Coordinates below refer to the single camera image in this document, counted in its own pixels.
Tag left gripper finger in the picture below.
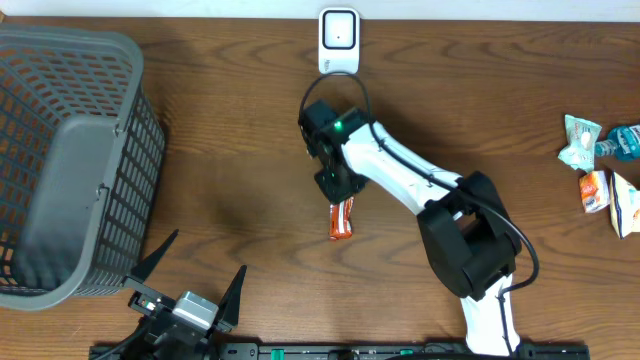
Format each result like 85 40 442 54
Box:
214 265 247 333
128 229 178 283

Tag red Top candy bar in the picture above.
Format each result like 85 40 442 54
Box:
329 197 354 240

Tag light blue snack pouch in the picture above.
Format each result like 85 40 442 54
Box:
558 114 602 173

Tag orange small carton box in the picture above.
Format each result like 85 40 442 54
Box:
579 170 610 213

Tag blue glass bottle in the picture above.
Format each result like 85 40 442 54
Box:
595 125 639 162

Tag orange noodle snack packet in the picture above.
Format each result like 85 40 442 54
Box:
609 172 639 239

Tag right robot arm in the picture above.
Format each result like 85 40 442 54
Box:
298 101 522 356

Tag white barcode scanner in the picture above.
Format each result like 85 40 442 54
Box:
318 7 361 74

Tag grey plastic shopping basket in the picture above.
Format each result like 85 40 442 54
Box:
1 24 166 311

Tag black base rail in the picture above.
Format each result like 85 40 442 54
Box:
89 341 591 360

